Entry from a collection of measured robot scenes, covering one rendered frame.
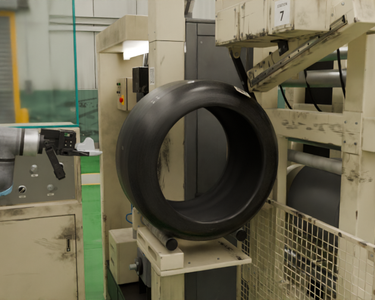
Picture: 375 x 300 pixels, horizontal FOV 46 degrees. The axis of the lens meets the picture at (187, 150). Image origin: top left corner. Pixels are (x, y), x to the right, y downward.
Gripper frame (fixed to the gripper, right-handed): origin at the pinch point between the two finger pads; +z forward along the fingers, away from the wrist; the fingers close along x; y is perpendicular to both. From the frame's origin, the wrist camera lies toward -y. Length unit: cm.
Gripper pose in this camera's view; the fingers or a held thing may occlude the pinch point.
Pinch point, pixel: (98, 154)
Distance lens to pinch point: 158.0
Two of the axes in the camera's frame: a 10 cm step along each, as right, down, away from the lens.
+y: 1.3, -9.9, -1.1
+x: -3.5, -1.5, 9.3
